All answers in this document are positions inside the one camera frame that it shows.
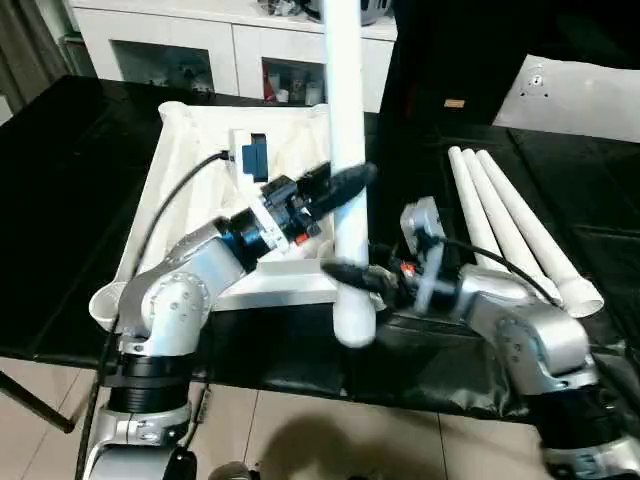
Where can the black work mat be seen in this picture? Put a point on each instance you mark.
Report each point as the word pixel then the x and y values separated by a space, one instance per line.
pixel 60 200

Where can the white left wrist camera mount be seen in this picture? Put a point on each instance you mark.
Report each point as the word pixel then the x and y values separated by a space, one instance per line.
pixel 240 160

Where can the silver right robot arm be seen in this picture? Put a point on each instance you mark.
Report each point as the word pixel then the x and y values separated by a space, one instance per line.
pixel 540 330

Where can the small yellow label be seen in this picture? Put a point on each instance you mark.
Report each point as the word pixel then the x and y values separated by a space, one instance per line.
pixel 455 102

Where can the white flat panel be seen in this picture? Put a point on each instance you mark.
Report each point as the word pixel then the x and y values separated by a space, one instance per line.
pixel 580 100

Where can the white cabinet with glass doors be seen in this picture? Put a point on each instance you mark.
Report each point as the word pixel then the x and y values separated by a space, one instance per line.
pixel 232 45

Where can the black metal stand leg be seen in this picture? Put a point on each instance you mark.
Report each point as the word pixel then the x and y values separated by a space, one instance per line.
pixel 40 405

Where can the white plastic table leg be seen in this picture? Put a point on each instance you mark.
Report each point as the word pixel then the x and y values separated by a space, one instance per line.
pixel 496 200
pixel 516 200
pixel 345 100
pixel 475 200

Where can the white plastic table top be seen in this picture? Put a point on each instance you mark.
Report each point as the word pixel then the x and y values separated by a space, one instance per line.
pixel 290 135

